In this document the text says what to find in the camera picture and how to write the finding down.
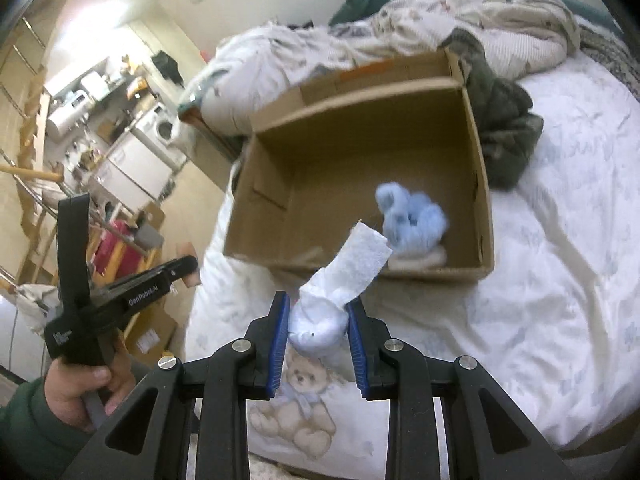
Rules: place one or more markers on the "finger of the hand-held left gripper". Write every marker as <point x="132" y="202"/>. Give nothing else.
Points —
<point x="170" y="269"/>
<point x="74" y="250"/>

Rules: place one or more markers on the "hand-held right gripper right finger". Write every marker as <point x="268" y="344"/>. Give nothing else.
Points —
<point x="356" y="345"/>

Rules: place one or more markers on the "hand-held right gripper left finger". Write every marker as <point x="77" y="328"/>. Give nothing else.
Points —
<point x="278" y="345"/>

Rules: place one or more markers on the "white sock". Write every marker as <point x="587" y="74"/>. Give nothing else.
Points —
<point x="320" y="330"/>
<point x="425" y="259"/>

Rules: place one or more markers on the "person's left forearm green sleeve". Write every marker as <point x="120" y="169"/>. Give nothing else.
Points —
<point x="30" y="435"/>

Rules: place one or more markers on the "person's left hand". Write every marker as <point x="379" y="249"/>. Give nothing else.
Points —
<point x="70" y="390"/>

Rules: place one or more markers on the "yellow crate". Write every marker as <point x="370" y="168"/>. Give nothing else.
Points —
<point x="94" y="255"/>

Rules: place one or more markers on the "grey plastic bin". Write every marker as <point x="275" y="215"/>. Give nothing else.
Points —
<point x="149" y="236"/>

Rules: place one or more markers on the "red container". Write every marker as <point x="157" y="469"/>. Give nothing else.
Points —
<point x="117" y="252"/>

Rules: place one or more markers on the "white plastic bag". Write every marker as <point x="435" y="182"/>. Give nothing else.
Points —
<point x="30" y="307"/>

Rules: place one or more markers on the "small cardboard box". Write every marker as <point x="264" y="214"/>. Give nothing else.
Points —
<point x="150" y="215"/>

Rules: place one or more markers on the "flat labelled cardboard box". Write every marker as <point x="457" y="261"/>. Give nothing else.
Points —
<point x="150" y="335"/>

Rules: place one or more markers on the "white kitchen cabinet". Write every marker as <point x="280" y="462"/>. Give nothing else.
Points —
<point x="135" y="165"/>

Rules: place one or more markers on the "white rolled sock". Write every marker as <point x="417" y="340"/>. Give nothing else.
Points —
<point x="425" y="259"/>

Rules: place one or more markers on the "white water heater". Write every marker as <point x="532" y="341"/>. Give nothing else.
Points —
<point x="67" y="119"/>

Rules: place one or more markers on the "light blue plush toy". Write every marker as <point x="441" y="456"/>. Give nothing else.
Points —
<point x="415" y="220"/>

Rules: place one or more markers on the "white washing machine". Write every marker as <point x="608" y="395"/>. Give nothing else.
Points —
<point x="162" y="127"/>

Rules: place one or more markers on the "black hanging bag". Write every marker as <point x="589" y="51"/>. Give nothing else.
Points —
<point x="167" y="66"/>

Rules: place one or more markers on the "white bear print bed sheet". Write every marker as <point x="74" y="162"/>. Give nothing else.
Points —
<point x="550" y="285"/>

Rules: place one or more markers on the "camouflage clothing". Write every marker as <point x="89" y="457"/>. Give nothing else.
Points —
<point x="505" y="125"/>

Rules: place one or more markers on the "dark green cloth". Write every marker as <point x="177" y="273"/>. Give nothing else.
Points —
<point x="370" y="2"/>

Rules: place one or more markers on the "checked bear print duvet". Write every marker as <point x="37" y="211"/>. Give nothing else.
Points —
<point x="525" y="35"/>

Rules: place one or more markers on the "black white patterned blanket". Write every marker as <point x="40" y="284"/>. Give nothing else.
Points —
<point x="615" y="60"/>

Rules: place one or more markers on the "wooden ladder frame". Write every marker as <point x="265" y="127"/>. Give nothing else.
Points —
<point x="30" y="110"/>

